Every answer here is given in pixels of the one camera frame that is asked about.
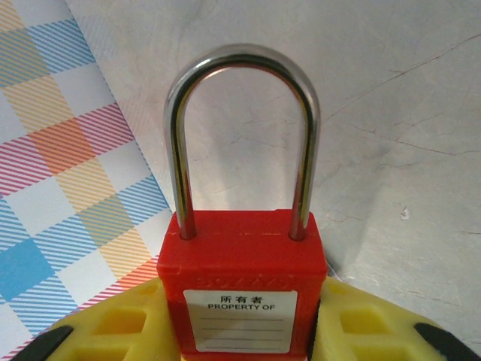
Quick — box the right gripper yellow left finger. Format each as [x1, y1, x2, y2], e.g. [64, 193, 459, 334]
[9, 276, 181, 361]

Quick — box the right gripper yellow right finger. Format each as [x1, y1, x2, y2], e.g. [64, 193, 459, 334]
[307, 276, 481, 361]

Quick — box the red safety padlock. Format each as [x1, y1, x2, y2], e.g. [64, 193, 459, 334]
[156, 44, 328, 361]

